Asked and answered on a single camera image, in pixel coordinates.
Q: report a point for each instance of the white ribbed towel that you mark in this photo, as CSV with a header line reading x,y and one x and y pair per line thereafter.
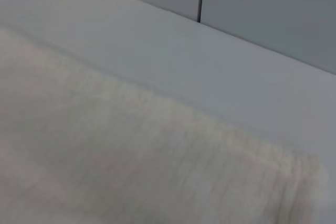
x,y
105,142

